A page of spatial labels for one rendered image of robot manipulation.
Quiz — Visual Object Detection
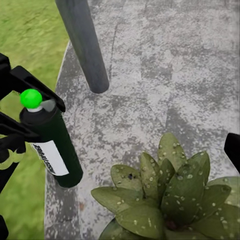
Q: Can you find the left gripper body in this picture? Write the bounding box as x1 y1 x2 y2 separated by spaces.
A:
0 52 13 100

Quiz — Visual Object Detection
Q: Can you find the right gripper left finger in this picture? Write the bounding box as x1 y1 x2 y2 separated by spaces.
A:
0 133 26 193

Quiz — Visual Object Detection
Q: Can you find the insectifuge atomizer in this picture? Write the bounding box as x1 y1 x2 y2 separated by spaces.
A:
19 88 84 188

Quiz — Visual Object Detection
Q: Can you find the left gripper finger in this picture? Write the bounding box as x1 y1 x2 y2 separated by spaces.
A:
0 62 66 113
0 111 42 143

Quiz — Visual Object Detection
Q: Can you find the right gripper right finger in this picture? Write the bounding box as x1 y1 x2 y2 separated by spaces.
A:
224 132 240 173

